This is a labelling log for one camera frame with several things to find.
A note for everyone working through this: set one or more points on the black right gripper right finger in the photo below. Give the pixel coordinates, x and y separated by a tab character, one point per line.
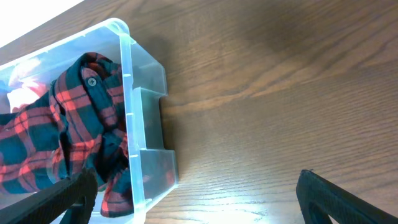
322	201

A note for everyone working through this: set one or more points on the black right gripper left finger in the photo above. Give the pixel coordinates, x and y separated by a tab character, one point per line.
73	198

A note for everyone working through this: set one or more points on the red navy plaid shirt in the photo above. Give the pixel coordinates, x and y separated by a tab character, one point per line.
78	124

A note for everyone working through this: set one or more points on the pink shirt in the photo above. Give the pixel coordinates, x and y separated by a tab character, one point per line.
25	90

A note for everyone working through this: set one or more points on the clear plastic storage bin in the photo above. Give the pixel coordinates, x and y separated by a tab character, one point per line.
153	169

